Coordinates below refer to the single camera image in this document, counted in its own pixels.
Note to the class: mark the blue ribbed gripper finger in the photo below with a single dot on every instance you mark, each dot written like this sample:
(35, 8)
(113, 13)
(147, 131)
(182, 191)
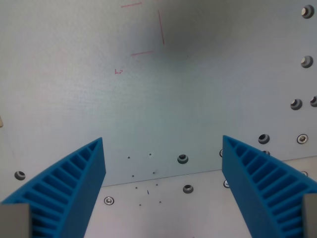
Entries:
(81, 178)
(237, 173)

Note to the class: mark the silver hex socket screw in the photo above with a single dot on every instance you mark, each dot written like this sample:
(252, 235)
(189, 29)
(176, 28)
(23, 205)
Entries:
(226, 184)
(109, 200)
(302, 139)
(304, 173)

